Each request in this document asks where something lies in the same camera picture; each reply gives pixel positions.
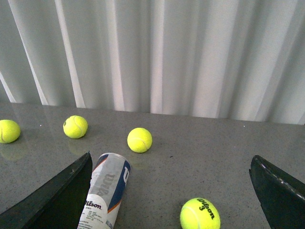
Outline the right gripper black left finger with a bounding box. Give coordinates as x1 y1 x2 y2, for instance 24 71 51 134
0 153 92 229

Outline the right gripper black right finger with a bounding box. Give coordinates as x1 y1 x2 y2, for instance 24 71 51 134
249 155 305 229

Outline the tennis ball centre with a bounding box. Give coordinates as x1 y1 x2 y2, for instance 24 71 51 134
127 127 153 153

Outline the Wilson 3 tennis ball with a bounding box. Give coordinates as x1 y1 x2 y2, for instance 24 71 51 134
180 198 221 229

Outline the white pleated curtain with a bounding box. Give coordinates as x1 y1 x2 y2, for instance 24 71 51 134
0 0 305 125

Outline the Wilson tennis ball can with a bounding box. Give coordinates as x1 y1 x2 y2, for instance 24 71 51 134
78 153 131 229

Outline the tennis ball far left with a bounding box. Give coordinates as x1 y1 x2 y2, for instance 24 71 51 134
0 120 21 144

